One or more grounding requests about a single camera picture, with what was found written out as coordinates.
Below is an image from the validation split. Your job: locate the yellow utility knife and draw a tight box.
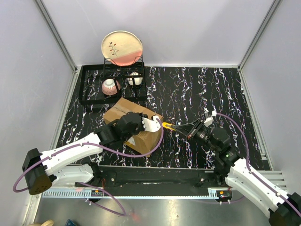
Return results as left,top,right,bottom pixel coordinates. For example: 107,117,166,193
162,122,176,131

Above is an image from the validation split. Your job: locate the black wire dish rack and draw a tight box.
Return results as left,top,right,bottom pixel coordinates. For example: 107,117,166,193
79,56,147,106

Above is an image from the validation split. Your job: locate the small white cup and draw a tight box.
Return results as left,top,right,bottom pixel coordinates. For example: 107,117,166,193
127,72,143,86

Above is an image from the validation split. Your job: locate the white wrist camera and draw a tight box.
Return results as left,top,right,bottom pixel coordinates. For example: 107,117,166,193
203,108,217,127
142,115,161,133

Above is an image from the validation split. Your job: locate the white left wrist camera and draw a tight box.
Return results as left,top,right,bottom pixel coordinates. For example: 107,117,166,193
142,115,161,133

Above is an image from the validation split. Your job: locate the brown cardboard express box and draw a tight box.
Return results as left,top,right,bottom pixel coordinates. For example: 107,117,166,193
103,98,163,157

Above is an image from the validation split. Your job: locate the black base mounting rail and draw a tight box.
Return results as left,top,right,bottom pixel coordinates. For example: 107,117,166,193
87,163,233,190

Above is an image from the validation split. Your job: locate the beige pink floral plate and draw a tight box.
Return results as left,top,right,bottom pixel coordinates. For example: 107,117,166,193
101,31,143,66

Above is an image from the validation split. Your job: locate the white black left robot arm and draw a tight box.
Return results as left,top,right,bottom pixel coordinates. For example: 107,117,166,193
14,112,151,195

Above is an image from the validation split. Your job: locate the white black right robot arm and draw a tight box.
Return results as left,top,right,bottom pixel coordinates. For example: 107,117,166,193
172,120,301,226

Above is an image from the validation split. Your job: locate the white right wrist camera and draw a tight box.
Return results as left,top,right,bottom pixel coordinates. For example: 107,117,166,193
203,108,217,127

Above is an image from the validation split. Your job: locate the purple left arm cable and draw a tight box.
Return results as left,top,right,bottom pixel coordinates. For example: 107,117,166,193
12,117,165,216

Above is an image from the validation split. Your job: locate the pink patterned bowl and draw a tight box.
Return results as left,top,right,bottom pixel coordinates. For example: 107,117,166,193
102,79,120,96

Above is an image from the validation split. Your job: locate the dark blue tray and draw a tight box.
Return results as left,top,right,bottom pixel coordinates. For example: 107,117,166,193
65,219,77,226

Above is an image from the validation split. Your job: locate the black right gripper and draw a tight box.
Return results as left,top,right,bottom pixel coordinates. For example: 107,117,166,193
173,118,219,153

